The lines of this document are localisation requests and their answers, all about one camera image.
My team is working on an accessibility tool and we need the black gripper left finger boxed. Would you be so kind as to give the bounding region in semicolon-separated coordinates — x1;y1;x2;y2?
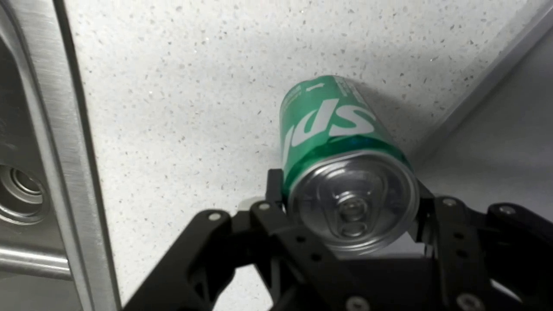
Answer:
123;167;347;311

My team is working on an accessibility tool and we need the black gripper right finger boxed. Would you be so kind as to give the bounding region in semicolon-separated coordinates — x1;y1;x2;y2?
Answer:
415;179;553;311

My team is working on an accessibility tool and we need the green Sprite soda can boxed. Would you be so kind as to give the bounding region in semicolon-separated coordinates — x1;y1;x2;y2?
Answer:
280;74;422;255

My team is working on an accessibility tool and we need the grey plastic serving tray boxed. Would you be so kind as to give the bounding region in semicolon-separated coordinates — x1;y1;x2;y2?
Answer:
411;0;553;228

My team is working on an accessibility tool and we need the stainless steel double sink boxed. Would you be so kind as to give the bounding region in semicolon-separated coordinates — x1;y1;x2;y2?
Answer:
0;0;123;311

